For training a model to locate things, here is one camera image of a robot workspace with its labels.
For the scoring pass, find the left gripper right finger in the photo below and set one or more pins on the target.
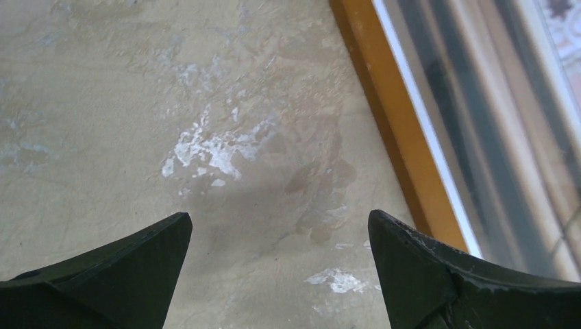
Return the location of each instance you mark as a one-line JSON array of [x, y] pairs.
[[428, 284]]

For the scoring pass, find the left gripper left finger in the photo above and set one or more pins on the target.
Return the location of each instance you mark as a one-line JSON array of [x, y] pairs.
[[128, 283]]

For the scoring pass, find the wooden picture frame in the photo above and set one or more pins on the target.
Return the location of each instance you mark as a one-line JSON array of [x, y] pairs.
[[404, 124]]

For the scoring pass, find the plant photo print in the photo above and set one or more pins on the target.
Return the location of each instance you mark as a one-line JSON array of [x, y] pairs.
[[495, 86]]

